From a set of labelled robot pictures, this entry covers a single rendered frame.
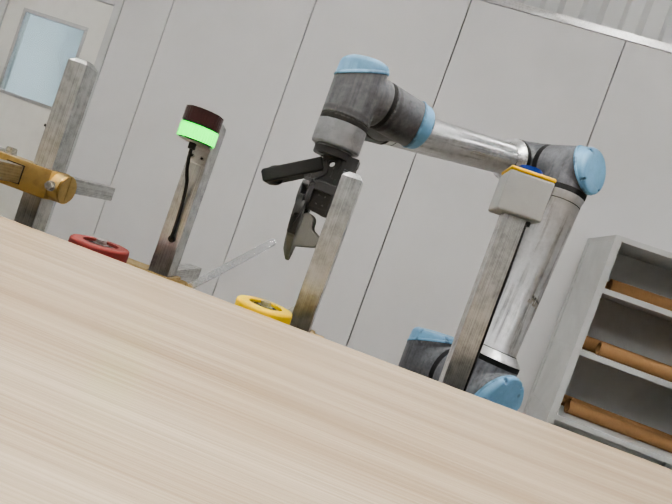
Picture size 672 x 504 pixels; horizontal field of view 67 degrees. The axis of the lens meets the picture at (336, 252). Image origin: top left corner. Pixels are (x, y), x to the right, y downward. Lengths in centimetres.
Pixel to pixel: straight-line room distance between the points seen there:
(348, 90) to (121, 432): 72
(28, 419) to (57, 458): 3
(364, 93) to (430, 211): 255
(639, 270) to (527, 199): 287
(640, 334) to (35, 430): 357
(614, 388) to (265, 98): 295
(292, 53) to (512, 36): 146
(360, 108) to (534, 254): 63
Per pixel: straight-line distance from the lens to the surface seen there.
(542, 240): 134
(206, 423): 32
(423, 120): 99
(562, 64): 376
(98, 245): 76
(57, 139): 99
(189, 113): 83
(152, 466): 27
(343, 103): 90
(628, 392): 373
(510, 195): 82
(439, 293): 342
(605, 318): 362
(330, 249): 81
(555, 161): 140
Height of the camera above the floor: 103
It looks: 2 degrees down
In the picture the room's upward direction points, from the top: 20 degrees clockwise
